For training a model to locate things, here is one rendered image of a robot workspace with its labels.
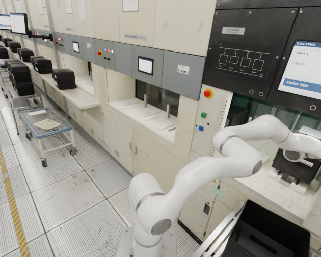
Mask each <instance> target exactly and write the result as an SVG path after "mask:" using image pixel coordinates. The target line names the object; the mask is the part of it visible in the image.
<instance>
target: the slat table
mask: <svg viewBox="0 0 321 257"><path fill-rule="evenodd" d="M244 205H245V203H244V202H243V201H240V202H239V203H238V204H237V205H236V206H235V207H234V208H233V210H232V211H231V212H230V213H229V214H228V215H227V216H226V217H225V219H224V220H223V221H222V222H221V223H220V224H219V225H218V226H217V228H216V229H215V230H214V231H213V232H212V233H211V234H210V235H209V236H208V238H207V239H206V240H205V241H204V242H203V243H202V244H201V245H200V247H199V248H198V249H197V250H196V251H195V252H194V253H193V254H192V256H191V257H210V256H211V255H212V254H213V252H214V251H215V250H216V248H217V247H218V246H219V245H220V243H221V242H222V241H223V240H224V242H223V244H222V246H221V247H220V249H219V250H218V251H217V252H216V254H215V255H214V256H213V257H221V256H222V253H223V251H224V249H225V246H226V244H227V241H228V238H229V236H230V234H231V232H232V230H233V227H234V225H235V223H236V221H237V219H238V217H239V215H240V213H241V211H242V209H243V207H244ZM229 223H230V225H229V226H228V224H229ZM227 226H228V227H227ZM226 227H227V229H226V230H225V231H224V232H223V230H224V229H225V228H226ZM222 232H223V233H222ZM221 233H222V235H221V236H220V237H219V238H218V236H219V235H220V234H221ZM217 238H218V239H217ZM216 239H217V241H216V242H215V243H214V245H213V246H212V247H211V248H210V250H209V251H208V252H207V253H206V251H207V250H208V249H209V247H210V246H211V245H212V244H213V242H214V241H215V240H216ZM310 257H321V253H320V252H318V251H317V250H315V249H314V248H312V247H310Z"/></svg>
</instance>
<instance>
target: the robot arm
mask: <svg viewBox="0 0 321 257"><path fill-rule="evenodd" d="M266 139H267V140H269V141H270V142H271V143H273V144H274V145H276V146H277V147H279V148H280V149H283V154H284V156H285V158H286V159H288V160H289V161H292V162H298V161H300V160H301V159H303V158H311V159H321V141H320V140H319V139H318V138H316V137H312V136H308V135H307V134H304V133H303V134H296V133H293V132H292V131H291V130H290V129H289V128H288V127H286V126H285V125H284V124H283V123H282V122H281V121H280V120H279V119H278V118H276V117H275V116H273V115H268V114H267V115H262V116H259V117H258V118H256V119H254V120H253V121H251V122H249V123H246V124H243V125H238V126H230V127H226V128H223V129H221V130H219V131H218V132H216V133H215V135H214V137H213V139H212V144H213V146H214V148H215V149H216V150H217V151H218V152H219V153H220V154H221V155H222V156H223V157H209V156H204V157H200V158H197V159H195V160H194V161H192V162H190V163H189V164H187V165H186V166H184V167H183V168H182V169H181V170H180V171H179V172H178V173H177V174H176V177H175V181H174V185H173V187H172V189H171V191H170V192H169V193H168V194H166V195H165V193H164V192H163V190H162V188H161V186H160V184H159V183H158V181H157V180H156V178H155V177H154V176H153V175H151V174H149V173H140V174H138V175H136V176H135V177H134V178H133V179H132V180H131V182H130V184H129V189H128V198H129V205H130V211H131V216H132V222H133V242H132V243H131V244H130V246H129V247H128V250H127V252H126V257H168V256H167V251H166V248H165V246H164V245H163V243H162V238H163V233H164V232H166V231H167V230H168V229H169V228H170V227H171V226H172V225H173V223H174V222H175V220H176V218H177V217H178V215H179V213H180V211H181V210H182V208H183V206H184V205H185V203H186V202H187V201H188V199H189V198H190V197H191V196H192V195H193V194H194V193H195V192H197V191H198V190H199V189H201V188H202V187H204V186H206V185H207V184H209V183H210V182H212V181H214V180H216V179H219V178H225V177H230V178H245V177H250V176H253V175H255V174H256V173H257V172H258V171H259V170H260V169H261V167H262V156H261V154H260V153H259V152H258V151H257V150H256V149H255V148H254V147H252V146H251V145H250V144H248V143H247V142H245V141H260V140H266Z"/></svg>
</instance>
